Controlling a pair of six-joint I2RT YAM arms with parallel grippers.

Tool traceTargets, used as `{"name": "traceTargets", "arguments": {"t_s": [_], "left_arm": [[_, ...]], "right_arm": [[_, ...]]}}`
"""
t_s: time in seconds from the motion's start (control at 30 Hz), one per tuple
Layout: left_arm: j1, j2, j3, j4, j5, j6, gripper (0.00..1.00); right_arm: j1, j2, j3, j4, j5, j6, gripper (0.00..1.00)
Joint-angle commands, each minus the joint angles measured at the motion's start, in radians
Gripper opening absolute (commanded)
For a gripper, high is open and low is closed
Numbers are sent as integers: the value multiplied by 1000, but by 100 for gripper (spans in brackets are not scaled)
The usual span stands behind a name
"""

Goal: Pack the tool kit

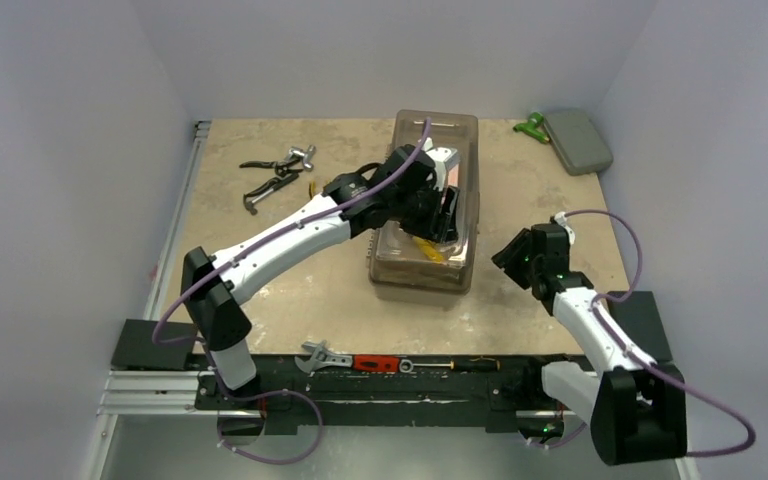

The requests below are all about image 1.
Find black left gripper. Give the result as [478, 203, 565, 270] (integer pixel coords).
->
[390, 180, 457, 243]

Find thin yellow black screwdriver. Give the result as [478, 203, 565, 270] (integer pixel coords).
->
[413, 237, 445, 264]

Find beige translucent tool box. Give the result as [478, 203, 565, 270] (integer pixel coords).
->
[367, 110, 480, 308]

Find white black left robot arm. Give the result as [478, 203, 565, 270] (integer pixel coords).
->
[181, 144, 461, 409]

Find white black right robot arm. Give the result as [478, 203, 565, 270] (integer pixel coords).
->
[492, 223, 688, 466]

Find green plastic tool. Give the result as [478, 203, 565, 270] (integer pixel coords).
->
[512, 111, 551, 144]

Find black box right side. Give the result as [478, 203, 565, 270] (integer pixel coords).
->
[608, 291, 674, 363]

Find grey plastic case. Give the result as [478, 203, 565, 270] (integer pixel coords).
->
[544, 109, 614, 176]

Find black long nose pliers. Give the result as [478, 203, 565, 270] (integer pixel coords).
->
[243, 172, 299, 215]

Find silver adjustable wrench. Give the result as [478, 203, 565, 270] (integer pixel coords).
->
[294, 341, 353, 374]

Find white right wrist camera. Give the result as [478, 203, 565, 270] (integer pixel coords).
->
[550, 211, 576, 245]

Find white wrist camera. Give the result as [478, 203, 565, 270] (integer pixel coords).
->
[422, 138, 461, 191]
[550, 211, 576, 245]

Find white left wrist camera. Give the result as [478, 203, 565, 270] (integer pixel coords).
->
[422, 138, 461, 191]

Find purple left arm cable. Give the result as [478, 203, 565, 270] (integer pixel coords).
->
[152, 116, 433, 465]

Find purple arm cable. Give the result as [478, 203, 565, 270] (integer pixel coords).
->
[529, 209, 758, 460]
[152, 116, 433, 465]

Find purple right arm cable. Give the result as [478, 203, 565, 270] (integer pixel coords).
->
[529, 209, 758, 460]

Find red handled ratchet tool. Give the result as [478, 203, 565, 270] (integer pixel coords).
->
[352, 355, 414, 373]

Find black handled pliers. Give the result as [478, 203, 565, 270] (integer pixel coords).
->
[239, 159, 299, 175]

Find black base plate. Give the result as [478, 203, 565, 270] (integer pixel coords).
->
[194, 354, 579, 443]

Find black box on rail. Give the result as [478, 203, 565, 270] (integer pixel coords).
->
[110, 319, 197, 371]

